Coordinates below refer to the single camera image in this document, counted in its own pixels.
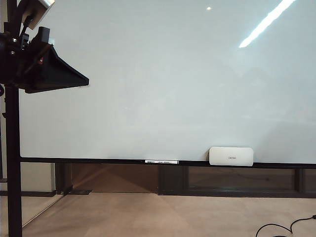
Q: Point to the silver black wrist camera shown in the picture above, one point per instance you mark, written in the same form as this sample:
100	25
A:
37	7

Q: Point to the black whiteboard stand frame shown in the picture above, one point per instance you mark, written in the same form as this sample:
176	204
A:
14	148

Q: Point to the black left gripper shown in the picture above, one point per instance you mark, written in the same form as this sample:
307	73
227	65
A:
14	59

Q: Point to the white rectangular board eraser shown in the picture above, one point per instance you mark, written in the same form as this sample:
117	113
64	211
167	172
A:
230	156

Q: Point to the white barcode label strip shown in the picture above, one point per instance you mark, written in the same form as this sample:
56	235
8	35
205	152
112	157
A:
161	162

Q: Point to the white glass whiteboard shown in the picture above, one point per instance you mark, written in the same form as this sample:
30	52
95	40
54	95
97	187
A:
148	74

